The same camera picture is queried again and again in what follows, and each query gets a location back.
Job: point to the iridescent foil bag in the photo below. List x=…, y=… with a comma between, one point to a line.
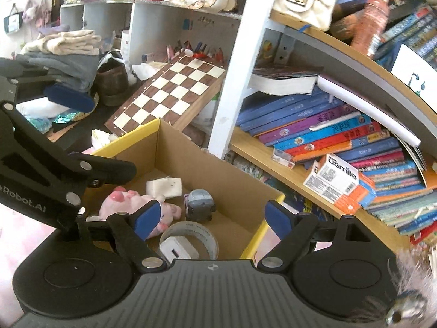
x=65, y=118

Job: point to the pink plush toy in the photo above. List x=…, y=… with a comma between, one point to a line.
x=119, y=201

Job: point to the brown pouch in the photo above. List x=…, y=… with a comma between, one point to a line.
x=343, y=25

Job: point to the cream quilted purse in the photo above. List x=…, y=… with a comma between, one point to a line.
x=307, y=3

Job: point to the clear tape roll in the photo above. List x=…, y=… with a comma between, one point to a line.
x=205, y=239

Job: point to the row of comic books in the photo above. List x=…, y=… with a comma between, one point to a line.
x=409, y=27

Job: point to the brown white chessboard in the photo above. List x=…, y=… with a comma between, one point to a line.
x=164, y=92

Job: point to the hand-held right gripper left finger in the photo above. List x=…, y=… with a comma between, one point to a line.
x=148, y=220

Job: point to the white light bar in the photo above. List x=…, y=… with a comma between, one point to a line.
x=368, y=109

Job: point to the wooden bookshelf with white post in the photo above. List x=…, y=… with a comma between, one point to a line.
x=232, y=75

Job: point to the colourful origami pieces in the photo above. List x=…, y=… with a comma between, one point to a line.
x=198, y=49

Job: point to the white cubby shelf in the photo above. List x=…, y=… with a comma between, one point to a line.
x=153, y=27

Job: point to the white charger plug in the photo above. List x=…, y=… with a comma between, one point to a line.
x=177, y=251

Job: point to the yellow cardboard box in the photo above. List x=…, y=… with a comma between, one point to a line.
x=211, y=164

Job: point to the small card box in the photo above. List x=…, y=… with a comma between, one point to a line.
x=283, y=159

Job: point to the pink printed table mat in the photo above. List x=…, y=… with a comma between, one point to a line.
x=20, y=225

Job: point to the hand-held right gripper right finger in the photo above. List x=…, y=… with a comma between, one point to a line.
x=278, y=218

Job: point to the orange white usmile boxes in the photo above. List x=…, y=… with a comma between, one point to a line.
x=331, y=181

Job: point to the cream sponge block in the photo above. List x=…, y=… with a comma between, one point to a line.
x=164, y=188

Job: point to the dark tote bag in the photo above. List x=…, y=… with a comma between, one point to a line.
x=13, y=20

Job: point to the row of leaning books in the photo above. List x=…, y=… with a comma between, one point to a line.
x=307, y=123

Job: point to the crumpled white tissue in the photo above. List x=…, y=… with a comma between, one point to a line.
x=102, y=138

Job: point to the purple plush bag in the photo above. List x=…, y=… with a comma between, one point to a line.
x=36, y=12

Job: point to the pile of folded clothes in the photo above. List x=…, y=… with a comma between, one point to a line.
x=68, y=65

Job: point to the brown leather boot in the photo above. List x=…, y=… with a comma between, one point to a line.
x=112, y=82

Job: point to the orange pink bottle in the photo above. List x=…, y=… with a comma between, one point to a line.
x=370, y=24

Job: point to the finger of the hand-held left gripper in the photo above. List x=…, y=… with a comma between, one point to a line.
x=68, y=99
x=109, y=172

